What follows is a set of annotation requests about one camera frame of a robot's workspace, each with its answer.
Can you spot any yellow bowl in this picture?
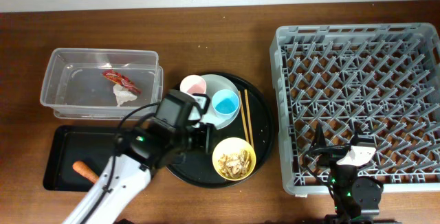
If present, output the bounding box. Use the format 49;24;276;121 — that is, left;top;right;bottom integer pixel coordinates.
212;137;256;181

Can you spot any pile of peanut shells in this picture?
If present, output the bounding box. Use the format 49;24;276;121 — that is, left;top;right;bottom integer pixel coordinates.
217;149;252;179

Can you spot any blue cup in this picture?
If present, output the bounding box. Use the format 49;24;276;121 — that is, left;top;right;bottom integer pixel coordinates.
212;89;240;120

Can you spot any pink cup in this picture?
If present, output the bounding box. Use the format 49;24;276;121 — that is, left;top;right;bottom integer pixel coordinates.
179;75;207;95

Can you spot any red snack wrapper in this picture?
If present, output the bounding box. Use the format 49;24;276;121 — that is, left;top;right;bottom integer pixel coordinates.
102;69;142;94

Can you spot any orange carrot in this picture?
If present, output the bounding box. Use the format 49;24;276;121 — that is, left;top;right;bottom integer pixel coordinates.
72;161;99;183

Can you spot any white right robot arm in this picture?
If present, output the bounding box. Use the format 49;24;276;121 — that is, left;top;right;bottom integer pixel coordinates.
302;124;384;224

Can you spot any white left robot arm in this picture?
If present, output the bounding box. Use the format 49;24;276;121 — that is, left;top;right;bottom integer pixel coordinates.
64;114;216;223

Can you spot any grey dishwasher rack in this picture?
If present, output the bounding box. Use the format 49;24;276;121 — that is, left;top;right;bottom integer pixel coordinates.
269;23;439;196

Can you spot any right wooden chopstick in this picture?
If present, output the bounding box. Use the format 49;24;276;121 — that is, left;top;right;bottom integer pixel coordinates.
244;89;254;148

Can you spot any wooden chopstick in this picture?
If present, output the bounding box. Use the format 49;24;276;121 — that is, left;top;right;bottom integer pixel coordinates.
244;89;254;148
239;91;250;143

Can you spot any left wooden chopstick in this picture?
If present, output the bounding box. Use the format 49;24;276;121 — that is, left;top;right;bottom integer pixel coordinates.
239;91;250;143

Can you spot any round black tray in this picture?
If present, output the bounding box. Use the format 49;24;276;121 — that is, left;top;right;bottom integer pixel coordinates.
167;71;275;188

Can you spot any grey plate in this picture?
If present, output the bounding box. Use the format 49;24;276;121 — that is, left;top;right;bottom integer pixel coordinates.
201;74;240;130

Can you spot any crumpled white tissue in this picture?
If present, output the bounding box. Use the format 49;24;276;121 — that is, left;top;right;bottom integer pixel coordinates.
113;84;138;107

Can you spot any black rectangular tray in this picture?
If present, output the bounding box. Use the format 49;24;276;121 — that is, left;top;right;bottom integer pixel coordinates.
43;125;117;192

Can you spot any clear plastic bin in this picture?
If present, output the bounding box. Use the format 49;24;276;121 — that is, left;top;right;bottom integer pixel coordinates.
40;48;164;120

